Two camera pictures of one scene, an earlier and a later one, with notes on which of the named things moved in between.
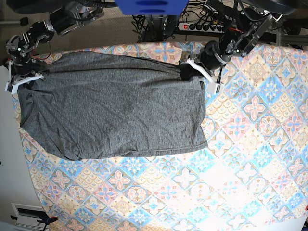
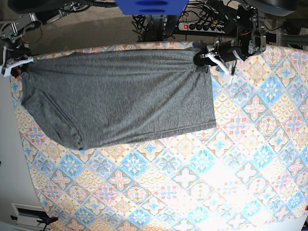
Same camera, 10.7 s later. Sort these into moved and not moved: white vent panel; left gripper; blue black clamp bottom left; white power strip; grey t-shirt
Moved: grey t-shirt; left gripper
Not moved: blue black clamp bottom left; white power strip; white vent panel
